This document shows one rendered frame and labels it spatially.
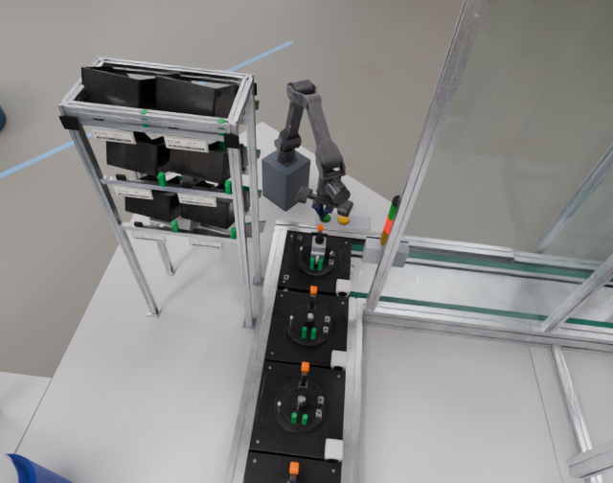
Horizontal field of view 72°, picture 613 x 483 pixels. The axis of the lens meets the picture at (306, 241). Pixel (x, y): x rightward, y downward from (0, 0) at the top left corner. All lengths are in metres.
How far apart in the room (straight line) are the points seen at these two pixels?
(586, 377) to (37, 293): 2.66
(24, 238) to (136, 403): 1.97
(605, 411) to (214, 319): 1.27
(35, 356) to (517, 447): 2.23
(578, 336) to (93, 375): 1.53
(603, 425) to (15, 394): 1.76
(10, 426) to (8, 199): 2.19
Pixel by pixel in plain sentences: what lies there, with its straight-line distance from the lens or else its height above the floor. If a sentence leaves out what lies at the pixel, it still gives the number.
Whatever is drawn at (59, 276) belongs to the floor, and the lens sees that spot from 2.90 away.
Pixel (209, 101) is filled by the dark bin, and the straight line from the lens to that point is 0.90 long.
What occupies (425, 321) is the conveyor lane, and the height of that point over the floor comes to 0.93.
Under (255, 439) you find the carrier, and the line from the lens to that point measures 1.22.
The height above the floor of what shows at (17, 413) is 0.86.
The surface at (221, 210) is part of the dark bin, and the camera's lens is 1.11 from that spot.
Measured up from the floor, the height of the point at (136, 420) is 0.86.
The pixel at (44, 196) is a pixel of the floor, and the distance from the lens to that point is 3.41.
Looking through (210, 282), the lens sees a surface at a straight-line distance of 1.57.
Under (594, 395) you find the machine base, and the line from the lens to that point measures 1.70.
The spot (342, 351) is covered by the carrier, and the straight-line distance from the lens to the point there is 1.31.
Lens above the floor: 2.15
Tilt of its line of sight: 51 degrees down
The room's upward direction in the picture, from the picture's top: 6 degrees clockwise
